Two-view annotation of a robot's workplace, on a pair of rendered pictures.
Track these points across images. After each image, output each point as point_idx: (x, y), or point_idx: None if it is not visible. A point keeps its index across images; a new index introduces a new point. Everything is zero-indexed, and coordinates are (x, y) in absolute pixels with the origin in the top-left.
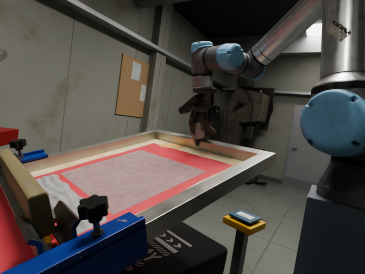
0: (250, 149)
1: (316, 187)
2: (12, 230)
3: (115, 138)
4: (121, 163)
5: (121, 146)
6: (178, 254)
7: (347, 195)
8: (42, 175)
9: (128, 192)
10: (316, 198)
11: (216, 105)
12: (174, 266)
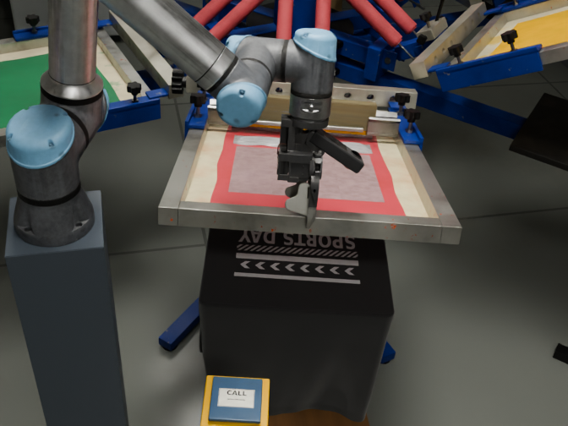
0: (199, 206)
1: (95, 234)
2: None
3: (437, 183)
4: (343, 177)
5: (420, 195)
6: (231, 254)
7: None
8: (376, 150)
9: (260, 158)
10: (91, 192)
11: (279, 150)
12: (219, 240)
